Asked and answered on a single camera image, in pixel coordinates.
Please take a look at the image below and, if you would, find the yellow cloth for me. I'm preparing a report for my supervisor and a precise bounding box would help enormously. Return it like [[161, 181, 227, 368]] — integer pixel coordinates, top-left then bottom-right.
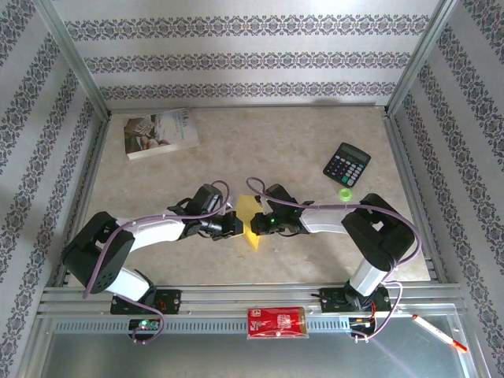
[[235, 195, 263, 252]]

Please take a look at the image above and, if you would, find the sheet metal shelf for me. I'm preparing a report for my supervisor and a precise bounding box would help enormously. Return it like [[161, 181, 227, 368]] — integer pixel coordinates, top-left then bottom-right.
[[31, 314, 477, 378]]

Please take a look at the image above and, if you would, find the black calculator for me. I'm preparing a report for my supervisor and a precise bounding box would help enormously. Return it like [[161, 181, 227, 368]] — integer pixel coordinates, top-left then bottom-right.
[[322, 142, 372, 188]]

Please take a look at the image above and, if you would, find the red packet in plastic sleeve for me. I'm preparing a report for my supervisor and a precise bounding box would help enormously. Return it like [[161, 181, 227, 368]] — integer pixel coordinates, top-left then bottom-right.
[[246, 306, 310, 340]]

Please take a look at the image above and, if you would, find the slotted metal strip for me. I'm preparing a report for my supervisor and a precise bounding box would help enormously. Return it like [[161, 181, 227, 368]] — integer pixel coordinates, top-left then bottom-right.
[[50, 316, 355, 335]]

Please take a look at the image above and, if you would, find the paperback book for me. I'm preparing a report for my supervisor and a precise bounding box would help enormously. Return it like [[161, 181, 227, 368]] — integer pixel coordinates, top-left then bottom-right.
[[123, 108, 201, 161]]

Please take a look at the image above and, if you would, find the white pen with red cap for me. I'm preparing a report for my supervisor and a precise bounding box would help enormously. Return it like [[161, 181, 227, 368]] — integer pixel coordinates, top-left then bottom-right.
[[412, 313, 469, 353]]

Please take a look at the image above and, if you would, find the aluminium front frame rail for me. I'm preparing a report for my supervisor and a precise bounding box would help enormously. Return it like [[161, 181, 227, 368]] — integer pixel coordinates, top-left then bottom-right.
[[37, 281, 465, 316]]

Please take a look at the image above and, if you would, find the aluminium frame rail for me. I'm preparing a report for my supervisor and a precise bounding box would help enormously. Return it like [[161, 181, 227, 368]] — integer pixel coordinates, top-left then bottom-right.
[[37, 281, 465, 316], [108, 102, 389, 113]]

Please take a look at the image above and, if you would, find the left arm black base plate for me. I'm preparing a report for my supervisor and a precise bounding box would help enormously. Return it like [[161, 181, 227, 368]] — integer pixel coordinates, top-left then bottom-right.
[[109, 289, 183, 316]]

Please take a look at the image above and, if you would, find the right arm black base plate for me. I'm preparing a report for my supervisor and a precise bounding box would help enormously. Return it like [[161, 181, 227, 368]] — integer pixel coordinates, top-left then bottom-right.
[[317, 287, 393, 315]]

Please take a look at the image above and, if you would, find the aluminium back frame rail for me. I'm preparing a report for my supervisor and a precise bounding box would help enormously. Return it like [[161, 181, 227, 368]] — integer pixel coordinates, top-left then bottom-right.
[[108, 102, 389, 113]]

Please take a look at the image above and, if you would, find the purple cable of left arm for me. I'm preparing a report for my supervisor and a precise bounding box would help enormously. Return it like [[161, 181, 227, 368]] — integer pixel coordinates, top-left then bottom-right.
[[82, 180, 233, 346]]

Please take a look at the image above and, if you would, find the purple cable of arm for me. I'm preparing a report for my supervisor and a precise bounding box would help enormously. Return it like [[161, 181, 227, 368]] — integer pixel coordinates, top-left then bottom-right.
[[246, 177, 423, 343], [82, 180, 233, 346]]

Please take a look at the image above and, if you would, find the left aluminium side rail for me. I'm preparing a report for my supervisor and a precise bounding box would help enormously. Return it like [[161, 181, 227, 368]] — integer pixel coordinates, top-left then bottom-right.
[[53, 113, 113, 287]]

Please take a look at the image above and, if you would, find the aluminium side rail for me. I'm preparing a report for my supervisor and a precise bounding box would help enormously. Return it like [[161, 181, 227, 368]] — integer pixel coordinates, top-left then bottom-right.
[[53, 113, 113, 287], [384, 112, 448, 284]]

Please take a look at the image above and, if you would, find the right aluminium side rail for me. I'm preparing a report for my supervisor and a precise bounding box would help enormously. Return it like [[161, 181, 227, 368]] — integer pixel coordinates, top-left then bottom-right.
[[384, 112, 448, 284]]

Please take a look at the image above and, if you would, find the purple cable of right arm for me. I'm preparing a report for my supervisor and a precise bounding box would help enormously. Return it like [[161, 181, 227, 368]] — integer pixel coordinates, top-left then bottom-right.
[[246, 177, 423, 343]]

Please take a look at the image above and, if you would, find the right aluminium frame post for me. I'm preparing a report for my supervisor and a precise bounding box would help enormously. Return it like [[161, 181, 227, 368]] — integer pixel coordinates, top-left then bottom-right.
[[387, 0, 460, 117]]

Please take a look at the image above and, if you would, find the aluminium frame post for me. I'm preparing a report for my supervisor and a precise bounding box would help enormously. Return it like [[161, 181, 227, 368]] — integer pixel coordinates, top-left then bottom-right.
[[33, 0, 111, 119], [387, 0, 460, 117]]

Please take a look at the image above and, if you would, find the left aluminium frame post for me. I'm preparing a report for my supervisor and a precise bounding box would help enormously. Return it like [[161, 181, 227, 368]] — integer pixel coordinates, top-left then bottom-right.
[[33, 0, 111, 119]]

